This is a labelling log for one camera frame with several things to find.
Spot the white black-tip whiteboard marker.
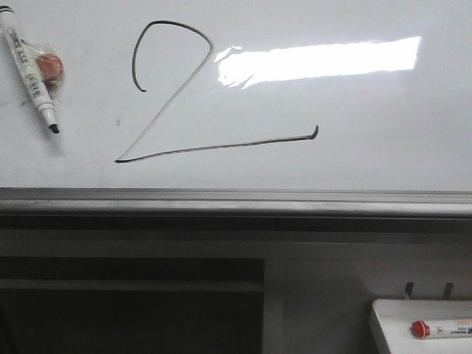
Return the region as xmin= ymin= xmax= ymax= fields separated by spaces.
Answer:
xmin=1 ymin=5 xmax=60 ymax=134

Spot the right black tray hook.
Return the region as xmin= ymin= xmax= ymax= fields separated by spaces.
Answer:
xmin=442 ymin=282 xmax=454 ymax=300

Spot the black tray hook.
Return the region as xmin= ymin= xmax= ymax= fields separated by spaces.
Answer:
xmin=403 ymin=282 xmax=414 ymax=299
xmin=442 ymin=282 xmax=454 ymax=300

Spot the left black tray hook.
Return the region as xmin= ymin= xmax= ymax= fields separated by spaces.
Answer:
xmin=403 ymin=282 xmax=414 ymax=299

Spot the white whiteboard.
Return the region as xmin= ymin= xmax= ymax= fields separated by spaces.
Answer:
xmin=1 ymin=1 xmax=471 ymax=191

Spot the grey aluminium whiteboard ledge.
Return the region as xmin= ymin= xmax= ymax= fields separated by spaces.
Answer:
xmin=1 ymin=188 xmax=471 ymax=233

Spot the red-capped white marker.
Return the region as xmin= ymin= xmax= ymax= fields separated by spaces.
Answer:
xmin=411 ymin=319 xmax=471 ymax=339

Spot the white plastic marker tray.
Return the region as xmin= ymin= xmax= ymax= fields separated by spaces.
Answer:
xmin=369 ymin=299 xmax=471 ymax=353

